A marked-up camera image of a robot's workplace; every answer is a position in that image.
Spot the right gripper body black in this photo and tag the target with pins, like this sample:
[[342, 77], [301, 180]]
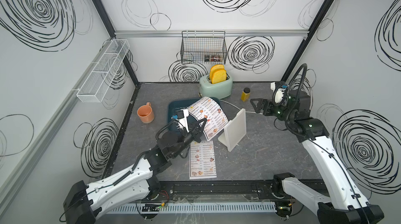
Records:
[[276, 111]]

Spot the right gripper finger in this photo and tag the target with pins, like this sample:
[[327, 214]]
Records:
[[258, 110], [257, 103]]

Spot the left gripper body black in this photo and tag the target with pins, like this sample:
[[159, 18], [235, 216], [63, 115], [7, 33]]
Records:
[[184, 140]]

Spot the new menu sheet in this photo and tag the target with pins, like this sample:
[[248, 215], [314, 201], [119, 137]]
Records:
[[207, 108]]

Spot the old menu sheet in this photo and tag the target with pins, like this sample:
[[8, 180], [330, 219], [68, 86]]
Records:
[[202, 161]]

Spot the white acrylic menu holder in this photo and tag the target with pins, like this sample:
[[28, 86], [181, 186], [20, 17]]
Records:
[[234, 131]]

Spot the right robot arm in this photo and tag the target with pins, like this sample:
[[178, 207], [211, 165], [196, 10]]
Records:
[[345, 203]]

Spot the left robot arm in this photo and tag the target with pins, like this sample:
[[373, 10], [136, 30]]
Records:
[[86, 203]]

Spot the yellow juice bottle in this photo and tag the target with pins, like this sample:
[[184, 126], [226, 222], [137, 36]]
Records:
[[245, 94]]

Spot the teal plastic tray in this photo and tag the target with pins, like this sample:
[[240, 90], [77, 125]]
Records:
[[177, 105]]

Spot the mint green toaster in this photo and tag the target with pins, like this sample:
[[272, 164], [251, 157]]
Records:
[[219, 90]]

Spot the orange plastic mug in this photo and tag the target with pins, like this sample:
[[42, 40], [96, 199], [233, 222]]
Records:
[[146, 113]]

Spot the front yellow toast slice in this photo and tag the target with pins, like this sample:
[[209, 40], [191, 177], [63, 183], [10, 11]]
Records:
[[218, 76]]

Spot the yellow toast slice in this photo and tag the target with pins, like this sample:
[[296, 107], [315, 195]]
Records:
[[218, 76], [215, 68]]

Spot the rear yellow toast slice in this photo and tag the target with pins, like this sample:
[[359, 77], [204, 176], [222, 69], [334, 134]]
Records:
[[215, 68]]

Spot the small items in basket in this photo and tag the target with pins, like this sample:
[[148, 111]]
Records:
[[209, 58]]

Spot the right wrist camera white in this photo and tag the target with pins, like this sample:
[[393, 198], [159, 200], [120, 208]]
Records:
[[278, 89]]

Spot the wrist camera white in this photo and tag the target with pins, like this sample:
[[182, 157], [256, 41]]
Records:
[[180, 118], [278, 89]]

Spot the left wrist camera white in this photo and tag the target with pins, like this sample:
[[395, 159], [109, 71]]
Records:
[[180, 118]]

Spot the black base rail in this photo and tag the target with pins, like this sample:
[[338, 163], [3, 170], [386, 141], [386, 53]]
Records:
[[262, 188]]

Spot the black wire wall basket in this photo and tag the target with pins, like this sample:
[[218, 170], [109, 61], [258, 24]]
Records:
[[195, 44]]

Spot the white slotted cable duct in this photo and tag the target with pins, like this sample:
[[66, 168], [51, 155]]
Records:
[[196, 208]]

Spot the white wire wall shelf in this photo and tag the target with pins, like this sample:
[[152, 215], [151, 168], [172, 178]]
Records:
[[103, 73]]

